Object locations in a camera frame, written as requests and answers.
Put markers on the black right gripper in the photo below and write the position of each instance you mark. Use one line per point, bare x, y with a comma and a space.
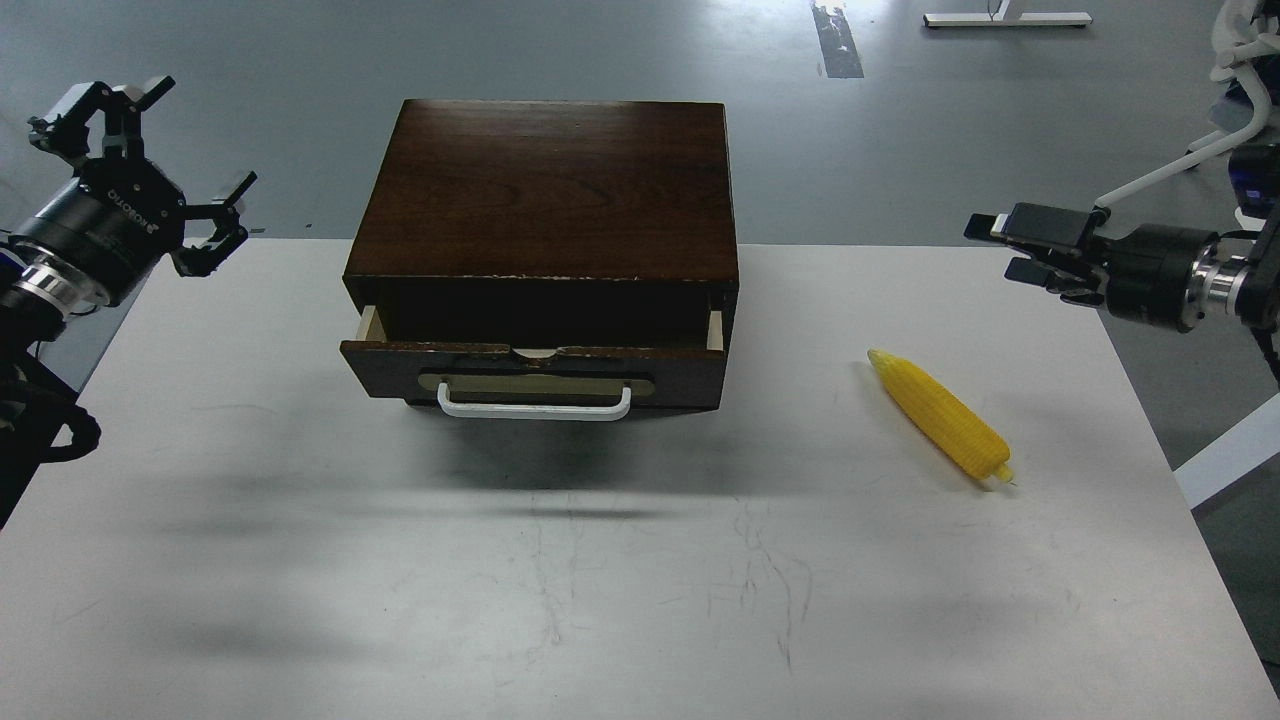
1147, 274

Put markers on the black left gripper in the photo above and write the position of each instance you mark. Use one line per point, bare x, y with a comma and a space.
105, 235

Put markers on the yellow corn cob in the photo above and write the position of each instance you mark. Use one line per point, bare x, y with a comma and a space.
965, 439

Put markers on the dark wooden drawer front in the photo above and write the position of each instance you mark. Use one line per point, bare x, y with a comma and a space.
686, 376

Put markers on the white drawer handle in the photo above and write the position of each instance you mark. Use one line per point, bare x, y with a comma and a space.
456, 409

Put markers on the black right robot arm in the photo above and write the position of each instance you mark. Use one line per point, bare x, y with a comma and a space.
1241, 279

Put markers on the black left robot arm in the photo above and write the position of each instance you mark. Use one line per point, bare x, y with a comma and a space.
43, 420

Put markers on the dark wooden drawer cabinet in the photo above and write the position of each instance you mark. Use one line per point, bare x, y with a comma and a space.
544, 223

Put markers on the white desk foot bar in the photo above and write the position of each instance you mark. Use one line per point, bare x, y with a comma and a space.
1007, 14

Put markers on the black floor tape strip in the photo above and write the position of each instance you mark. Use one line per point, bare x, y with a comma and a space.
840, 55

